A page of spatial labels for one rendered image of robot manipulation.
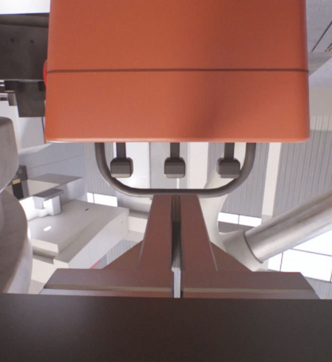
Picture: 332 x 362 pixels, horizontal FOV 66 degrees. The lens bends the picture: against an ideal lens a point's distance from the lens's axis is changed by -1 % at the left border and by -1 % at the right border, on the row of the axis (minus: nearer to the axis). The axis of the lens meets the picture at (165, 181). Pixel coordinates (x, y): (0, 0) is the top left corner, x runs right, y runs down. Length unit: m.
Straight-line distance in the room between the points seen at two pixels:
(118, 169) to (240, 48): 0.15
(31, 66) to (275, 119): 1.21
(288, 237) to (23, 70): 1.20
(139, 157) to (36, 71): 2.43
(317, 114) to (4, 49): 12.91
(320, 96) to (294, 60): 13.32
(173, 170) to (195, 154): 2.98
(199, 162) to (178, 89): 3.07
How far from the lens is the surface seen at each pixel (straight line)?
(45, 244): 3.17
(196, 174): 3.29
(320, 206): 0.78
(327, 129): 13.65
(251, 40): 0.20
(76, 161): 5.71
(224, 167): 0.26
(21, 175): 4.54
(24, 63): 1.33
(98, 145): 0.32
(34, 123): 4.45
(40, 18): 1.44
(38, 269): 3.32
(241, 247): 0.81
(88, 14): 0.20
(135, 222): 3.72
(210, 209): 0.62
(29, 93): 1.43
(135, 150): 3.56
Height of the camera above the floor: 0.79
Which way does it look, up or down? 16 degrees up
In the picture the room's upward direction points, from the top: 180 degrees clockwise
